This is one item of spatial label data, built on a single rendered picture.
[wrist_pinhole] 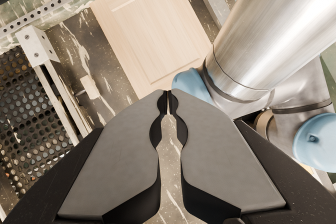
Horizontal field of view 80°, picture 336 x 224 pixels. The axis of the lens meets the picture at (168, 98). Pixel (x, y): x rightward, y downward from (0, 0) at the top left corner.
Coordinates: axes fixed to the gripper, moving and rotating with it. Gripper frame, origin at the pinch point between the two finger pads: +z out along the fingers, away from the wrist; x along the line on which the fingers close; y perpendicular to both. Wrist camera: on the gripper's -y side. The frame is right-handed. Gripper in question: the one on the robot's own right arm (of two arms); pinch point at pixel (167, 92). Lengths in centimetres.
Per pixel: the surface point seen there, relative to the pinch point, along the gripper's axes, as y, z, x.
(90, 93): 26, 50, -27
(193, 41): 13, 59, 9
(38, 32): 7, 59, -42
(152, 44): 13, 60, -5
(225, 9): 3, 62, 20
